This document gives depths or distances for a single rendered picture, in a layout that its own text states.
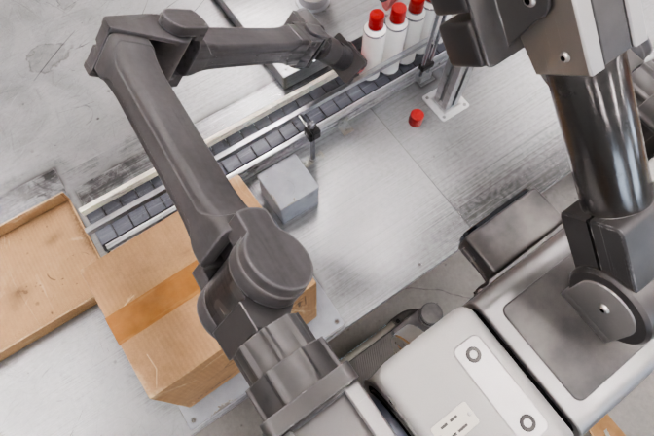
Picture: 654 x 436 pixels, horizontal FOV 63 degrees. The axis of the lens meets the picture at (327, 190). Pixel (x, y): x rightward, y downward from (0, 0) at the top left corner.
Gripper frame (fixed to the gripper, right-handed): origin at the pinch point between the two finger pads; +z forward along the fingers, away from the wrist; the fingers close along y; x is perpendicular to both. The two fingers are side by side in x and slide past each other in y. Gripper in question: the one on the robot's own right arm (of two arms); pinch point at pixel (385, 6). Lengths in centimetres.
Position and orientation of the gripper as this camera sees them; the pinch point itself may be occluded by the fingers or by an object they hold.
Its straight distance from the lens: 131.4
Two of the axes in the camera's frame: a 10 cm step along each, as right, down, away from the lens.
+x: 5.7, 7.5, -3.3
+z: -0.3, 4.2, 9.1
